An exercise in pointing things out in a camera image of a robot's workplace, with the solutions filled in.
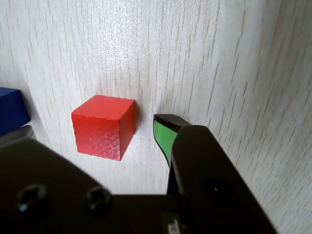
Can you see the red cube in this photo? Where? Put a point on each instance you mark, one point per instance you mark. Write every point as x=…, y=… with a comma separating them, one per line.
x=102, y=129

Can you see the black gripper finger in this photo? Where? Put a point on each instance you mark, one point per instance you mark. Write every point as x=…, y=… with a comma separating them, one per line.
x=44, y=185

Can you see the blue cube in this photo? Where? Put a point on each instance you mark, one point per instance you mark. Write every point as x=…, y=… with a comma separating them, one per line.
x=12, y=109

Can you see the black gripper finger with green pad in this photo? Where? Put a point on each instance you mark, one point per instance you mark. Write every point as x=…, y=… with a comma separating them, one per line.
x=207, y=175

